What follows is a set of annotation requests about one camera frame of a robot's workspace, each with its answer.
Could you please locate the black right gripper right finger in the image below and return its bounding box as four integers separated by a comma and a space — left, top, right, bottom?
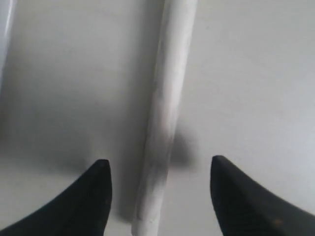
210, 155, 315, 236

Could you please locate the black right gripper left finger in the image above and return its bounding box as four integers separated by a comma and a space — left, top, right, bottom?
0, 159, 112, 236

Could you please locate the white wooden drumstick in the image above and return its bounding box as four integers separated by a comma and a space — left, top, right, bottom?
131, 0, 197, 236

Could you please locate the white rectangular tray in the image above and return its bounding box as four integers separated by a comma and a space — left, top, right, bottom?
0, 0, 17, 84

